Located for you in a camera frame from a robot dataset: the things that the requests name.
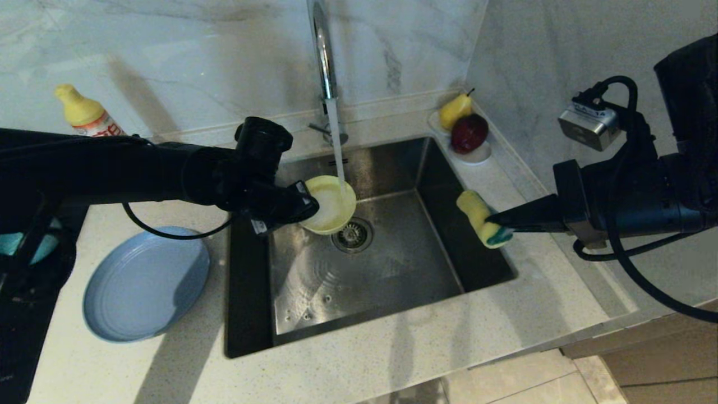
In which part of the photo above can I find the yellow bowl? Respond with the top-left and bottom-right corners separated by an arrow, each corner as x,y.
299,175 -> 357,235

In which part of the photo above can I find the green and yellow sponge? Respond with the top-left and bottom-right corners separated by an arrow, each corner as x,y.
456,190 -> 514,249

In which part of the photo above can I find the orange dish soap bottle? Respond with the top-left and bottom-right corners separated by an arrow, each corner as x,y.
55,84 -> 127,138

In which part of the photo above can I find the teal bowl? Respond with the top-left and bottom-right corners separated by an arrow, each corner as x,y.
0,222 -> 61,265

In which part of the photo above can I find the metal sink drain strainer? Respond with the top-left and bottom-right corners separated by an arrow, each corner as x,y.
332,218 -> 374,254

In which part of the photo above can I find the stainless steel sink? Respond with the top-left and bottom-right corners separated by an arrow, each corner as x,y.
224,137 -> 517,359

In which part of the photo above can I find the small white dish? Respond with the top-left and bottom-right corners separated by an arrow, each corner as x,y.
427,111 -> 493,166

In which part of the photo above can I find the black right wrist motor cylinder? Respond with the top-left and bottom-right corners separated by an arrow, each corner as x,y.
653,34 -> 718,214

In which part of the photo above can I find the red apple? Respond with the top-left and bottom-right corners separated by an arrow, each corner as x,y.
449,114 -> 489,155

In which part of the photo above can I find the yellow pear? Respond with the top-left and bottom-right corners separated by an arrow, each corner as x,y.
438,89 -> 475,132

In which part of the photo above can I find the chrome kitchen faucet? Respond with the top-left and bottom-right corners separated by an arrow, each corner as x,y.
306,0 -> 349,148

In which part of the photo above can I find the grey-blue plate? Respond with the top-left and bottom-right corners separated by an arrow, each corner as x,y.
83,226 -> 211,343

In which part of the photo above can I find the wooden cabinet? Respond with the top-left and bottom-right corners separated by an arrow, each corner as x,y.
559,300 -> 718,404

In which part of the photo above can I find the black induction cooktop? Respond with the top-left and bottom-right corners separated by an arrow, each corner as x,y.
0,202 -> 79,404

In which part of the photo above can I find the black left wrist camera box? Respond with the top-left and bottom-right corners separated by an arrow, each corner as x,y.
234,117 -> 293,180

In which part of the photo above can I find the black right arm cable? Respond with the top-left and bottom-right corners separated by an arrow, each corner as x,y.
572,76 -> 718,323

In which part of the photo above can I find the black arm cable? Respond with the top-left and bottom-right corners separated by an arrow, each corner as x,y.
122,202 -> 233,241
572,76 -> 718,323

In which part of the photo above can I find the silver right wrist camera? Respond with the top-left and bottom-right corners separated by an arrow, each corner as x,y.
558,101 -> 623,152

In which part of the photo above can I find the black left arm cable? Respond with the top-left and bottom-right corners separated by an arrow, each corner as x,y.
122,202 -> 233,241

